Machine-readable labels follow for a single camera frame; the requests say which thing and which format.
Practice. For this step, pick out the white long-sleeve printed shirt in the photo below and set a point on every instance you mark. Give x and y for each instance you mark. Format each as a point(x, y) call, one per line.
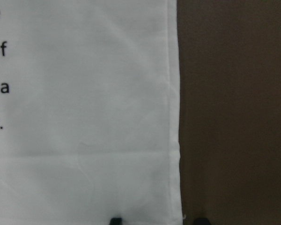
point(89, 112)

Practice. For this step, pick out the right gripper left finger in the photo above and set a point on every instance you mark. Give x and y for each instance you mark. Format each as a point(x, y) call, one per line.
point(116, 221)

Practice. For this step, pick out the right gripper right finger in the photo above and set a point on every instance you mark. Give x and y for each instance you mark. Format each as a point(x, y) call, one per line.
point(201, 221)

